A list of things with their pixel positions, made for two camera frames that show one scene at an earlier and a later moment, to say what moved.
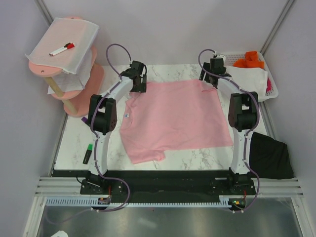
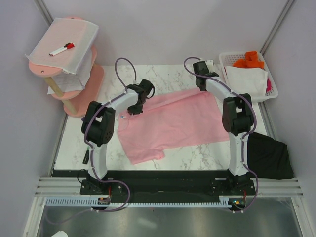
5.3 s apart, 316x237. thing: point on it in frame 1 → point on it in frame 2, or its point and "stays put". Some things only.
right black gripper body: x=207 y=76 → x=201 y=88
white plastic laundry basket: x=272 y=88 stays put
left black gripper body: x=141 y=87 → x=136 y=108
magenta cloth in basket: x=269 y=85 stays put
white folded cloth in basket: x=252 y=79 stays put
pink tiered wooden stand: x=80 y=104 stays put
